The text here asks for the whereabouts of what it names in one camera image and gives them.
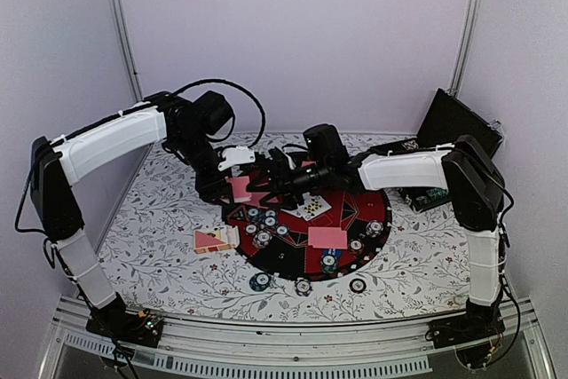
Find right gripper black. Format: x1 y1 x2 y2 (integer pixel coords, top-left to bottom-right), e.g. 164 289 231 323
246 160 331 211

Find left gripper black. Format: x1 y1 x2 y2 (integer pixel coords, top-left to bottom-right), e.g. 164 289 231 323
171 130 236 209

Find red card bundle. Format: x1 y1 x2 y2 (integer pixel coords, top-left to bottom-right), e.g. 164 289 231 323
226 176 252 202

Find ten of clubs card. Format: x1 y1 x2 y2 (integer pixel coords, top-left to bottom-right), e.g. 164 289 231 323
284 196 332 221

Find poker chips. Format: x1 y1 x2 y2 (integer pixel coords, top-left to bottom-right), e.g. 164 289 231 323
365 220 383 238
252 231 272 249

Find red playing card deck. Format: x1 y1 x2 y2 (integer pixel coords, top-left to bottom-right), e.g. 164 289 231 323
193 225 241 254

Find dealt red card seat four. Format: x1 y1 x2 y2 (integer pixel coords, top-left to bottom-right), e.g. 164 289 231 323
308 227 348 249

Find green chips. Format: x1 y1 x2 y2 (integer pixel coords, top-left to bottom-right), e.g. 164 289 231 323
320 249 342 274

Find green poker chip stack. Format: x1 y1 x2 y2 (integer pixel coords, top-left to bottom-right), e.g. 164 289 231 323
249 272 272 292

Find blue beige poker chip stack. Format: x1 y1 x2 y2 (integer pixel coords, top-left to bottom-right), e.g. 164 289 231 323
294 278 313 297

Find red brown poker chip stack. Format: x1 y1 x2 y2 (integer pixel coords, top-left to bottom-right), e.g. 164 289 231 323
349 279 367 294

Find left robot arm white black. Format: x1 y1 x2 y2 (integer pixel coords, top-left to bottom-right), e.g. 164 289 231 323
24 91 234 338

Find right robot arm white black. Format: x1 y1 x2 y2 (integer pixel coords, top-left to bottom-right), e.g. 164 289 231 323
247 124 514 340

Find round red black poker mat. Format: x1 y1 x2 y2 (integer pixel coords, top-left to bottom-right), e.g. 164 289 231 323
220 152 392 281

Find black poker set case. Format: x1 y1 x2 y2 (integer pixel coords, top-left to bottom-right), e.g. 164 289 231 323
377 89 504 213

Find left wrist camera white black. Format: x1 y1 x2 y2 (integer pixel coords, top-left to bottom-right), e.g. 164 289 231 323
217 146 256 171

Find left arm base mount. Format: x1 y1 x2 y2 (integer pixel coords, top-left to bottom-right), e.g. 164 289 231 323
86 305 163 348

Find front aluminium rail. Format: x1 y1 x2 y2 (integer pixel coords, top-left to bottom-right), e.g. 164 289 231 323
38 297 556 378

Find left aluminium frame post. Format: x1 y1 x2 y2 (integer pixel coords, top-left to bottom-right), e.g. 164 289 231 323
108 0 143 102

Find aluminium frame post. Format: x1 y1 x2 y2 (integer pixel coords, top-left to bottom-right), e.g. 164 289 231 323
108 0 143 102
448 0 482 98

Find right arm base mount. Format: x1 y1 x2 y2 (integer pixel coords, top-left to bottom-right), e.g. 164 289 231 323
424 314 505 370

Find right aluminium frame post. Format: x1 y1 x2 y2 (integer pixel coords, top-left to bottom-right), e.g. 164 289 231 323
448 0 482 98

